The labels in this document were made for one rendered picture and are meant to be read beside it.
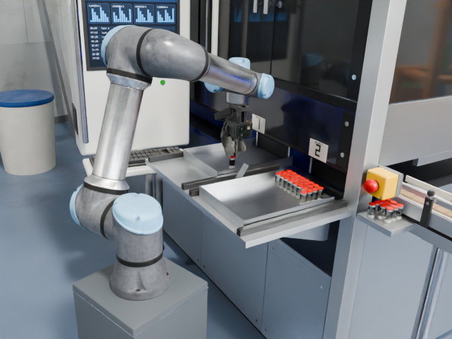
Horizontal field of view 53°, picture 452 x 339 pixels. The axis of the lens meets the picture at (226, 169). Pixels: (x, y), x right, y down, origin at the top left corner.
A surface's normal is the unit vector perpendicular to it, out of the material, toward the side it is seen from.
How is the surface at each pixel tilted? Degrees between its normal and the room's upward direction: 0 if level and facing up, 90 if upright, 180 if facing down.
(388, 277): 90
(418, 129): 90
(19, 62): 90
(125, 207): 8
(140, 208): 8
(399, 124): 90
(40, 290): 0
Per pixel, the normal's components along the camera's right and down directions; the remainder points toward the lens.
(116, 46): -0.54, -0.04
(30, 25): 0.76, 0.27
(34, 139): 0.61, 0.37
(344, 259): -0.85, 0.17
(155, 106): 0.40, 0.36
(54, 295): 0.04, -0.93
